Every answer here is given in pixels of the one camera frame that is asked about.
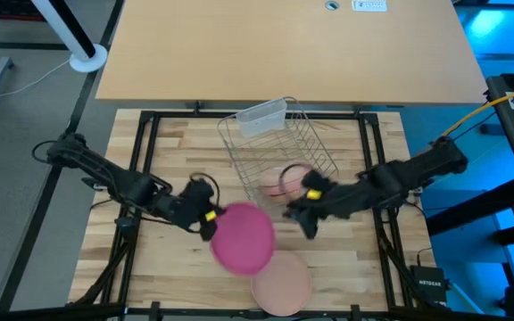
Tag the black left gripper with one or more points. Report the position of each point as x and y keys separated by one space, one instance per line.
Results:
x=192 y=203

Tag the black equipment cart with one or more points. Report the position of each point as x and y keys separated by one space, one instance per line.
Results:
x=513 y=147

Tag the white fan stand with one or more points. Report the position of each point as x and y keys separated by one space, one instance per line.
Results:
x=85 y=58

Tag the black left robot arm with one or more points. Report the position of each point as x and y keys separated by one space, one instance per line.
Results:
x=105 y=171

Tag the magenta plate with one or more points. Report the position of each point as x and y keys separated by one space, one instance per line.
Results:
x=243 y=241

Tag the black aluminium table frame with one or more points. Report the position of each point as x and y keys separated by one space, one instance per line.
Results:
x=163 y=115

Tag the white power strip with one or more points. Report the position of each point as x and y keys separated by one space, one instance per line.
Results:
x=368 y=5

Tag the black crate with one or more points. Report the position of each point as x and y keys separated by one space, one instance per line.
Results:
x=11 y=9

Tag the clear plastic cutlery container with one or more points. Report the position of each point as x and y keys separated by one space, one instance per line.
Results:
x=261 y=120

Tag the black Netgear network switch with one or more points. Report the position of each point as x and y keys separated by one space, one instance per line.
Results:
x=428 y=283

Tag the large tan wooden desk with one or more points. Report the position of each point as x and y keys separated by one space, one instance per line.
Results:
x=284 y=53

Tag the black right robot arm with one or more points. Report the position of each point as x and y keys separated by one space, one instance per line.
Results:
x=417 y=171

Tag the pale pink plate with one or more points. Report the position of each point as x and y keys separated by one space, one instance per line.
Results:
x=284 y=290
x=271 y=178

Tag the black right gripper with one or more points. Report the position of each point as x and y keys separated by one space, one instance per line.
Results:
x=337 y=200

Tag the black crossbeam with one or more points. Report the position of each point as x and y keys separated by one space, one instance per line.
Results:
x=38 y=312

